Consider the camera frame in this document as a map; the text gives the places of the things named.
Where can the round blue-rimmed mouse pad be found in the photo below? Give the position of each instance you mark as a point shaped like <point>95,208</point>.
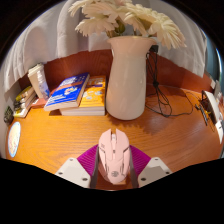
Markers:
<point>14,138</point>

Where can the white desk device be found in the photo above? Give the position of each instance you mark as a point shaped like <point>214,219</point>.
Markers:
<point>213,106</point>

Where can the dark mug green inside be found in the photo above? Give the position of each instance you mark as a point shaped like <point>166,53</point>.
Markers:
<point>8,115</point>

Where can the white ceramic vase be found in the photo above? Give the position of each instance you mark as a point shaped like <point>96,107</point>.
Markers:
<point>126,78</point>

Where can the red-brown book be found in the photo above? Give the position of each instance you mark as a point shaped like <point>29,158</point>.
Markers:
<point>39,102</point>

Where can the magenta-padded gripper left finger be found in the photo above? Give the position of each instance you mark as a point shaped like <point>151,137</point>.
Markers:
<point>87,160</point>

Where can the white curtain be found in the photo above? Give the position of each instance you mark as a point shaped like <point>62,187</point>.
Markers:
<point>43,36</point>

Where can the cream tumbler with lid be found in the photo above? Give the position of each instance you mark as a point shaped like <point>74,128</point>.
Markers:
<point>34,78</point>

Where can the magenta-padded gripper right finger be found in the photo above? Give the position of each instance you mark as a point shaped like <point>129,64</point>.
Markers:
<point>140,160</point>

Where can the pink computer mouse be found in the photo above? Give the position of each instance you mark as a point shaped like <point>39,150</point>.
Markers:
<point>113,156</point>

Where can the orange book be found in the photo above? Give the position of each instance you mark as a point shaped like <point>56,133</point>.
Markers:
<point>93,96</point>

